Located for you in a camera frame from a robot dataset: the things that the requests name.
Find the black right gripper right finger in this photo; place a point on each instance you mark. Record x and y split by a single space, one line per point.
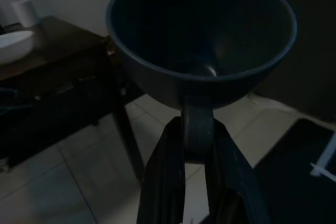
236 182

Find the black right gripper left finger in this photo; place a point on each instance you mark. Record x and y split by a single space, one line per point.
162 179

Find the dark blue mug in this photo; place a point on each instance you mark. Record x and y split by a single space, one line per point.
199 40

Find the black floor mat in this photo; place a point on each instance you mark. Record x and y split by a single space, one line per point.
299 171

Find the dark wooden table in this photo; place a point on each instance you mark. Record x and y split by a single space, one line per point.
57 82

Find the white bowl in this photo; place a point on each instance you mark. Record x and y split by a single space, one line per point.
13 47

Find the white cylinder cup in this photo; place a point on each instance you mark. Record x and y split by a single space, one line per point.
25 12

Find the white plastic frame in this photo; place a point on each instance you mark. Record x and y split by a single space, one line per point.
326 161

